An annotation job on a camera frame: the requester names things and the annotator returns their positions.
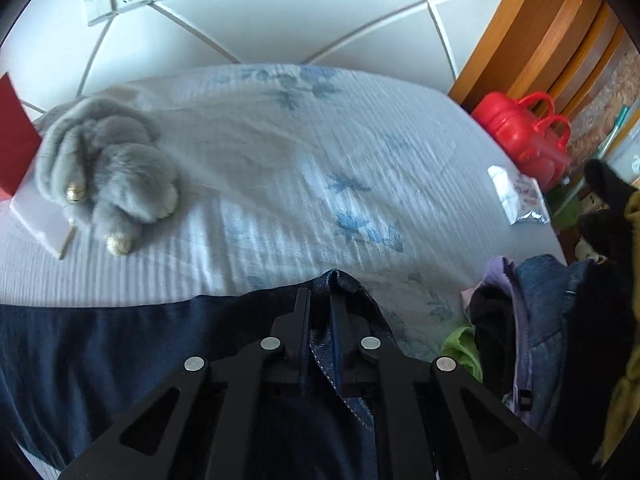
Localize pile of folded clothes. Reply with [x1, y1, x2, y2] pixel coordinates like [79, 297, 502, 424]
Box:
[440, 157, 640, 480]

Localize silver foil packet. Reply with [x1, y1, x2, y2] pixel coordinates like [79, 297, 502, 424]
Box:
[487, 165, 551, 226]

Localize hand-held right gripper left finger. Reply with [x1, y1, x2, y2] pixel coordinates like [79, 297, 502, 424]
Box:
[59, 287, 312, 480]

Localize grey plush rabbit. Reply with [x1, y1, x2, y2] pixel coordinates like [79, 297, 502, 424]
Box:
[34, 96, 180, 256]

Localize white wall socket panel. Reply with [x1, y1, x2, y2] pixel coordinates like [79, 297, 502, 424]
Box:
[84, 0, 120, 27]

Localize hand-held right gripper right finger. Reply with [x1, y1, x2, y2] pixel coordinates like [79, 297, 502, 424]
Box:
[329, 292, 582, 480]

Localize dark blue jeans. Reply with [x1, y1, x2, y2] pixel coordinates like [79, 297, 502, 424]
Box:
[0, 269, 401, 480]

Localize white book with red cover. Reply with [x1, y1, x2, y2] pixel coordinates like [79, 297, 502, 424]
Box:
[9, 180, 81, 260]

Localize red paper shopping bag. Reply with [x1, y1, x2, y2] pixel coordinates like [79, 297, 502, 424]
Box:
[0, 72, 43, 202]

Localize wooden headboard frame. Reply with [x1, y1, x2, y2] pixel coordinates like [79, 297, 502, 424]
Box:
[447, 0, 632, 122]

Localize red plastic jug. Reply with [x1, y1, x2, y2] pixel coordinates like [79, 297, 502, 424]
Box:
[515, 115, 572, 190]
[472, 91, 557, 163]

